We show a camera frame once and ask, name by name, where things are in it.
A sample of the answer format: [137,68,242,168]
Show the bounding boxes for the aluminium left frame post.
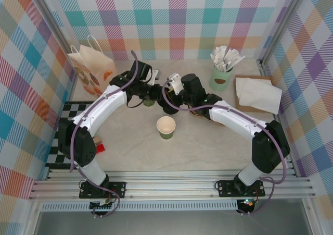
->
[31,0,81,69]

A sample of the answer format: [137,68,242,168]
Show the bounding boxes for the mint green holder cup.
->
[209,63,233,92]

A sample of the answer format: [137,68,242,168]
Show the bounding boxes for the left circuit board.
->
[89,199,117,211]

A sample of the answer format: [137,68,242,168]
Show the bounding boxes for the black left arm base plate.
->
[79,181,127,199]

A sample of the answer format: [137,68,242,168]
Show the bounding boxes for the black grey checkerboard mat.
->
[46,102,94,165]

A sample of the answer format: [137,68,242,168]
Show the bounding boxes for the white napkin stack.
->
[235,77,271,100]

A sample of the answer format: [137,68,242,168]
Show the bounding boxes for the donut print paper bag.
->
[67,34,117,98]

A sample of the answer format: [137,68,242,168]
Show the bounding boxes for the brown cardboard cup carrier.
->
[188,109,226,128]

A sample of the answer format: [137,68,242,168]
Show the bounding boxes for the aluminium right frame post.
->
[257,0,306,69]

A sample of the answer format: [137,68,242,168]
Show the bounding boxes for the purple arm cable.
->
[69,50,146,219]
[162,85,286,216]

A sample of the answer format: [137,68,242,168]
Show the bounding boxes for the green paper coffee cup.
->
[156,116,176,140]

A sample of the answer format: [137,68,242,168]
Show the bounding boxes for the aluminium mounting rail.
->
[28,167,317,201]

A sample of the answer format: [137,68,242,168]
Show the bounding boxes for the black cup lid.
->
[162,102,180,115]

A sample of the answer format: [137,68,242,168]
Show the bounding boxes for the black left camera cable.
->
[126,93,146,109]

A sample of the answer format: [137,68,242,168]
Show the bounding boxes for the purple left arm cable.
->
[69,50,146,219]

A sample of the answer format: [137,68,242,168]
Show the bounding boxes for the white napkins on tray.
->
[233,75,277,114]

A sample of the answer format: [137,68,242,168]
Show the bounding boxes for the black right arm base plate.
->
[217,179,266,198]

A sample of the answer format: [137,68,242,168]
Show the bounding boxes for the aluminium frame post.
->
[31,0,81,69]
[257,0,306,69]

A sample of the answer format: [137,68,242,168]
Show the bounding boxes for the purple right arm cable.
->
[162,85,286,216]

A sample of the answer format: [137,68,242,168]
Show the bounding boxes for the perforated grey cable duct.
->
[40,200,241,212]

